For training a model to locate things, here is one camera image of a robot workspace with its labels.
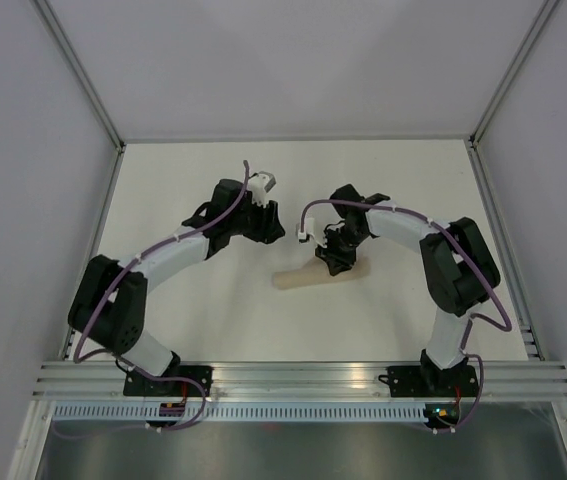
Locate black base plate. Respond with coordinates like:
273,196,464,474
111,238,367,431
377,365,479,398
123,364,213,398

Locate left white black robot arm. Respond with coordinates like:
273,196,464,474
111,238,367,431
68,171,285,396

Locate purple cable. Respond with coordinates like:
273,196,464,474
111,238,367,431
52,158,252,441
299,199,513,431

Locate white slotted cable duct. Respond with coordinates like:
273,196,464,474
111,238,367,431
53,401,426,423

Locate aluminium frame post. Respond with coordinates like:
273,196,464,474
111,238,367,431
468,0,562,148
32,0,125,151

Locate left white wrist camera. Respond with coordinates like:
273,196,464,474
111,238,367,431
247,171,276,208

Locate aluminium mounting rail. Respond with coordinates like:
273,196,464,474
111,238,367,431
32,360,567,402

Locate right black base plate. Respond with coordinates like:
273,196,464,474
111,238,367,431
377,365,479,398

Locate left aluminium frame post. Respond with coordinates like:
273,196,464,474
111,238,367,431
32,0,125,151

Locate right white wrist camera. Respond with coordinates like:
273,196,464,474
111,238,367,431
296,217,327,248

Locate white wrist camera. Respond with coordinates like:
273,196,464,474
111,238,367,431
247,171,276,208
296,217,327,248

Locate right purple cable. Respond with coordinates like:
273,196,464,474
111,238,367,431
299,199,513,431

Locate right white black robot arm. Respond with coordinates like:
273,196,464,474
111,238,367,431
297,184,501,398

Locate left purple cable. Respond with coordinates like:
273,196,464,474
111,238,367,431
52,158,252,441

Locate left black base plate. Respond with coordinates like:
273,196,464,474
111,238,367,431
123,364,213,398

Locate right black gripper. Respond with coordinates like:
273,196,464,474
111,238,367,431
315,225,368,277

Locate beige cloth napkin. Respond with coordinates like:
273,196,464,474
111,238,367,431
272,257,371,291

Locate right aluminium frame post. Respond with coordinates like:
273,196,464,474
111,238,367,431
468,0,562,148

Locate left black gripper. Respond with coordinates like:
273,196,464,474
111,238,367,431
228,193,285,246

